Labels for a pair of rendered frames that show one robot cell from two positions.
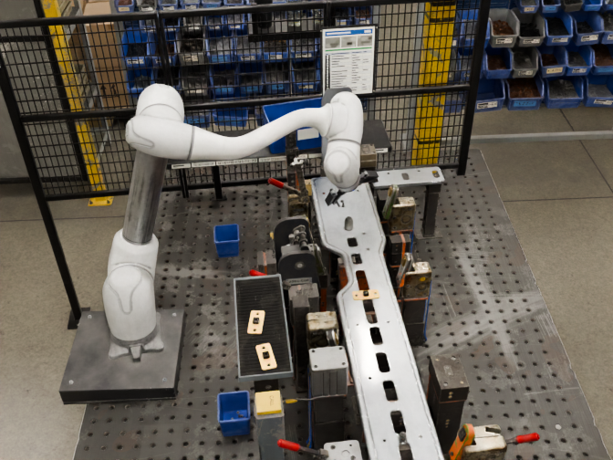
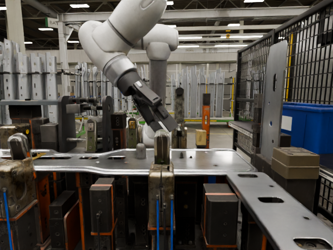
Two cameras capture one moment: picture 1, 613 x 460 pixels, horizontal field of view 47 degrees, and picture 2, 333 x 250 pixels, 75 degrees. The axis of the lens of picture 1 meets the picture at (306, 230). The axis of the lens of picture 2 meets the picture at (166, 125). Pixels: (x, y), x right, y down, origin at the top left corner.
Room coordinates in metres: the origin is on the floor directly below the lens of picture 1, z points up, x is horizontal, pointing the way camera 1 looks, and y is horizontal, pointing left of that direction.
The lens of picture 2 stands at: (2.09, -0.79, 1.20)
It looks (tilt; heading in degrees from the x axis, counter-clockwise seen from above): 9 degrees down; 96
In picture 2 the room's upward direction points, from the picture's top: straight up
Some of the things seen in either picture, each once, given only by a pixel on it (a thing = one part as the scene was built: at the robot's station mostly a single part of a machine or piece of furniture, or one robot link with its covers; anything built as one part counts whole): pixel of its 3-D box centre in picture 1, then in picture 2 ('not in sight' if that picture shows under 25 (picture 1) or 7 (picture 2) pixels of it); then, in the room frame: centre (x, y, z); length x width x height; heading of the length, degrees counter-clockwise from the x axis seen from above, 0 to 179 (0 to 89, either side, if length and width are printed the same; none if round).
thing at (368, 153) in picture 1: (364, 186); (289, 217); (2.35, -0.24, 0.88); 0.08 x 0.08 x 0.36; 6
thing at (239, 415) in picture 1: (234, 414); not in sight; (1.35, 0.24, 0.74); 0.11 x 0.10 x 0.09; 6
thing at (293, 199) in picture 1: (298, 236); (178, 175); (2.05, 0.03, 0.88); 0.07 x 0.06 x 0.35; 96
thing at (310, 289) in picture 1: (305, 333); (57, 169); (1.55, 0.01, 0.89); 0.13 x 0.11 x 0.38; 96
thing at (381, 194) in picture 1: (387, 224); (216, 246); (2.16, -0.32, 0.84); 0.11 x 0.10 x 0.28; 96
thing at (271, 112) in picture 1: (303, 124); (304, 123); (2.49, 0.00, 1.10); 0.30 x 0.17 x 0.13; 103
